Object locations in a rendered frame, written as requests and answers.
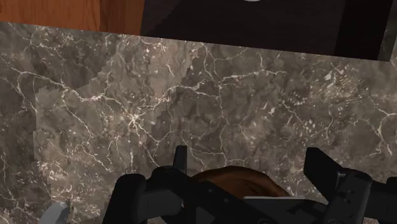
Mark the brown round object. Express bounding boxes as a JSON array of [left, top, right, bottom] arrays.
[[190, 165, 291, 199]]

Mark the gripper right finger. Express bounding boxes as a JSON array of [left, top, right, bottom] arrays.
[[303, 146, 397, 224]]

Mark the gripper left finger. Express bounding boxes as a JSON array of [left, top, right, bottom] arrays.
[[102, 144, 224, 224]]

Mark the grey object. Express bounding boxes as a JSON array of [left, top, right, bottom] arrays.
[[37, 201, 71, 224]]

